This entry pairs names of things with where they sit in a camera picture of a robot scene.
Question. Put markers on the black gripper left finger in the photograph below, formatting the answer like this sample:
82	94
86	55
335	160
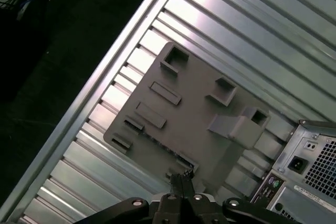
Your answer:
170	208

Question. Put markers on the black open PC case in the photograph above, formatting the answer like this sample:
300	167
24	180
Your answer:
294	140

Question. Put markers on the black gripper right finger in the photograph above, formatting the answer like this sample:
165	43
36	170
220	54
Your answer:
197	208

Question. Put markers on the grey parts rack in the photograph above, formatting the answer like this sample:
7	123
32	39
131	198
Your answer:
189	119

